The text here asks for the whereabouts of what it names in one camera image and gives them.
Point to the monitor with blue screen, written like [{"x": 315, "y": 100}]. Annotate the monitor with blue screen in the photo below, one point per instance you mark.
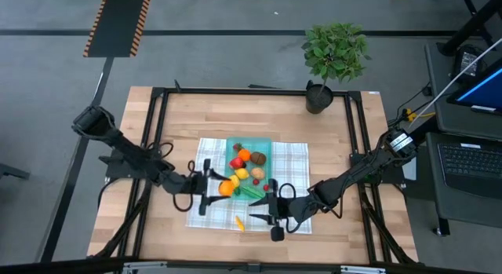
[{"x": 486, "y": 93}]

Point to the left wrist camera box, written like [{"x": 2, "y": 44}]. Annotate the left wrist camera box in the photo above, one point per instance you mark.
[{"x": 202, "y": 208}]

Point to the silver camera mount bar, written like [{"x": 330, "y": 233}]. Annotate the silver camera mount bar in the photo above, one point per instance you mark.
[{"x": 251, "y": 268}]

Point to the yellow toy lemon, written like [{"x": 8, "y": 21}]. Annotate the yellow toy lemon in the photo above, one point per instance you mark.
[{"x": 242, "y": 174}]

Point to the black laptop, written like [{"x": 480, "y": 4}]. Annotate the black laptop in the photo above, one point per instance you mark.
[{"x": 470, "y": 160}]

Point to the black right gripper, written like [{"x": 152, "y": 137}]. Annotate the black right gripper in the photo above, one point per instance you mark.
[{"x": 294, "y": 209}]

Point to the black power adapter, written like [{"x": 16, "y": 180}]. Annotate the black power adapter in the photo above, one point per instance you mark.
[{"x": 466, "y": 64}]

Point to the plain orange toy fruit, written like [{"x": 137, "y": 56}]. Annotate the plain orange toy fruit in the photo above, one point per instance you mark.
[{"x": 244, "y": 155}]

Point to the orange toy tangerine with leaf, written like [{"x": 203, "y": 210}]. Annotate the orange toy tangerine with leaf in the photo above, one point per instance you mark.
[{"x": 226, "y": 188}]

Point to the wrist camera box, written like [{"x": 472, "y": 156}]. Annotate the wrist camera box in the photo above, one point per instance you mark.
[
  {"x": 277, "y": 234},
  {"x": 202, "y": 208}
]

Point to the brown toy kiwi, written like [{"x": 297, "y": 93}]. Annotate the brown toy kiwi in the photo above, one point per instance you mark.
[{"x": 258, "y": 158}]

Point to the white slanted pole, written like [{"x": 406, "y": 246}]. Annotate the white slanted pole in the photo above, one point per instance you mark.
[{"x": 470, "y": 68}]

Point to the white plaid cloth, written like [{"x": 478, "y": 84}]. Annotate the white plaid cloth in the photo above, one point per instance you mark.
[{"x": 294, "y": 168}]

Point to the red toy cherry with stem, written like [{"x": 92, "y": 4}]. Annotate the red toy cherry with stem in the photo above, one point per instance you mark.
[{"x": 266, "y": 187}]

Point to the teal translucent plastic container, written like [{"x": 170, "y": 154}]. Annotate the teal translucent plastic container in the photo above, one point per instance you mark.
[{"x": 266, "y": 144}]

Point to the grey furniture leg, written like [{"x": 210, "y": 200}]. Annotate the grey furniture leg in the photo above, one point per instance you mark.
[{"x": 13, "y": 172}]

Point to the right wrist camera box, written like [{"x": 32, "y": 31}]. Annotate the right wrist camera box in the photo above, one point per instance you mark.
[{"x": 277, "y": 234}]

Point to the green toy cucumber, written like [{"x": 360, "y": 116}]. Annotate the green toy cucumber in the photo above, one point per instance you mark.
[{"x": 253, "y": 192}]

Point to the tan toy potato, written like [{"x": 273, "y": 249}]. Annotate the tan toy potato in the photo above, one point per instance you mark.
[{"x": 257, "y": 173}]

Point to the hazard-striped black floor mat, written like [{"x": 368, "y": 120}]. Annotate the hazard-striped black floor mat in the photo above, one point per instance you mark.
[{"x": 117, "y": 23}]

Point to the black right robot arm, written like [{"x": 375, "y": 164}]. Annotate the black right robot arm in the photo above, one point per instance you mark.
[{"x": 353, "y": 174}]

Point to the yellow power plug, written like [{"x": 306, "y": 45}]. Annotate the yellow power plug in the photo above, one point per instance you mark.
[{"x": 410, "y": 115}]

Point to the black stand legs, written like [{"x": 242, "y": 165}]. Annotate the black stand legs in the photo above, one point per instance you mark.
[{"x": 470, "y": 26}]

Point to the yellow toy bell pepper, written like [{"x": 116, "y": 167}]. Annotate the yellow toy bell pepper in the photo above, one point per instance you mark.
[{"x": 235, "y": 180}]

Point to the large red toy strawberry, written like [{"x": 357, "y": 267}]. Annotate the large red toy strawberry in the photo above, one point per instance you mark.
[{"x": 237, "y": 163}]

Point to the small red berry green cap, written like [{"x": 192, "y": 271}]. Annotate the small red berry green cap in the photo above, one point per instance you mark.
[{"x": 237, "y": 147}]

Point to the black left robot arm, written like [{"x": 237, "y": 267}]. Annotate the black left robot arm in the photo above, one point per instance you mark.
[{"x": 133, "y": 156}]

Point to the potted green plant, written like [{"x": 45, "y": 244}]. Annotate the potted green plant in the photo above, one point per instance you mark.
[{"x": 335, "y": 52}]

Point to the black aluminium table frame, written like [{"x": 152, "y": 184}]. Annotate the black aluminium table frame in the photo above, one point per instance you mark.
[{"x": 219, "y": 90}]

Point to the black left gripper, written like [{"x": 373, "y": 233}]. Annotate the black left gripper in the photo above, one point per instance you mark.
[{"x": 192, "y": 183}]

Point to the yellow toy banana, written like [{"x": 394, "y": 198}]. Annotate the yellow toy banana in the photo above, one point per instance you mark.
[{"x": 240, "y": 223}]

